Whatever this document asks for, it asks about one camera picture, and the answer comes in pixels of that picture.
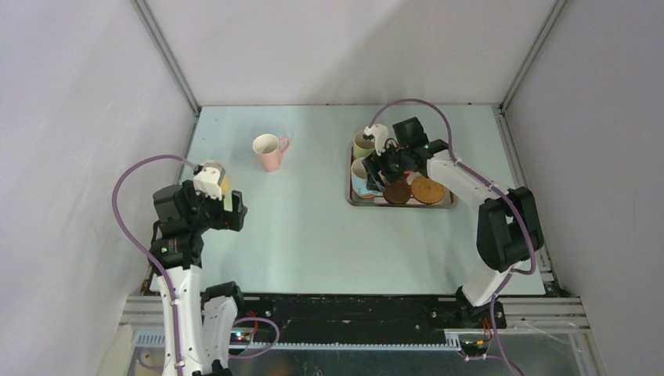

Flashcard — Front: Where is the woven coaster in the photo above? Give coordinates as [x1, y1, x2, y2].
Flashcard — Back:
[410, 175, 446, 204]

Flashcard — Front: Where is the dark wood coaster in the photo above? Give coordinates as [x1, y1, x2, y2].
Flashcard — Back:
[382, 179, 411, 204]

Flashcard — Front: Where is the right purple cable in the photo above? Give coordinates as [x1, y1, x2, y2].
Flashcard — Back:
[366, 98, 538, 374]

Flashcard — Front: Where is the pink cup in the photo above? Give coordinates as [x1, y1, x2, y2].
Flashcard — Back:
[252, 134, 291, 172]

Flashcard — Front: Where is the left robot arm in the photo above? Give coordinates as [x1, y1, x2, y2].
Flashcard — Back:
[150, 180, 247, 375]

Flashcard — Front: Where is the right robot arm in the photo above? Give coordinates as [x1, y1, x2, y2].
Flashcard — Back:
[363, 117, 544, 327]

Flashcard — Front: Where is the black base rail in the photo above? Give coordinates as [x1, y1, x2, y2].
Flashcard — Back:
[238, 294, 507, 345]

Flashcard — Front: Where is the green cup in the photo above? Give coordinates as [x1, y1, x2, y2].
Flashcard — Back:
[352, 131, 375, 159]

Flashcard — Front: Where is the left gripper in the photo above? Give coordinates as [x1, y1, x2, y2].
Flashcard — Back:
[182, 179, 246, 232]

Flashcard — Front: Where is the blue mug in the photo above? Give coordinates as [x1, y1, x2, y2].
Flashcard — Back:
[351, 157, 377, 199]

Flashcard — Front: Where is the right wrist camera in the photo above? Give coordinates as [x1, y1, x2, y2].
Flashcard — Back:
[363, 124, 390, 156]

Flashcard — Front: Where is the yellow mug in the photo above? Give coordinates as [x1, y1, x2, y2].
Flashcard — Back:
[203, 160, 229, 194]

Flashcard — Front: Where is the metal tray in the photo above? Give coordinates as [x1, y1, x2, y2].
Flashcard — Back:
[346, 143, 457, 209]

